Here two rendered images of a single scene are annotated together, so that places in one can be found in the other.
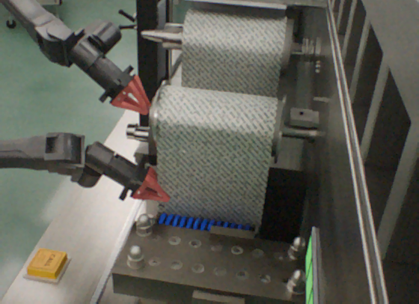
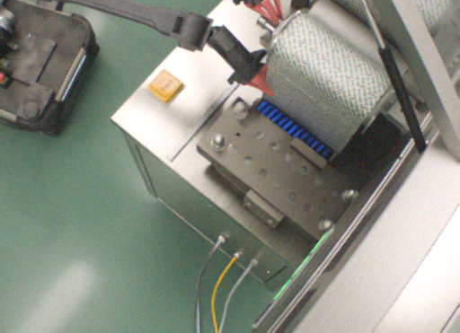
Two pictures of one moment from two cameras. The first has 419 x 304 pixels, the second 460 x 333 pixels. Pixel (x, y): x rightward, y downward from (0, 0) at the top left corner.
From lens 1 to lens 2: 67 cm
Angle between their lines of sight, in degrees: 44
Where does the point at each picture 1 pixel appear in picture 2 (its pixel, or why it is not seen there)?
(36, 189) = not seen: outside the picture
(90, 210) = not seen: hidden behind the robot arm
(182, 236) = (269, 133)
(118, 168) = (233, 59)
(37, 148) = (167, 24)
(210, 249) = (283, 158)
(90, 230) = (214, 61)
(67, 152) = (190, 37)
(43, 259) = (162, 82)
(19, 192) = not seen: outside the picture
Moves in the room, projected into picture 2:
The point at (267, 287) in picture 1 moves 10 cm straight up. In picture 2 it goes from (305, 216) to (312, 207)
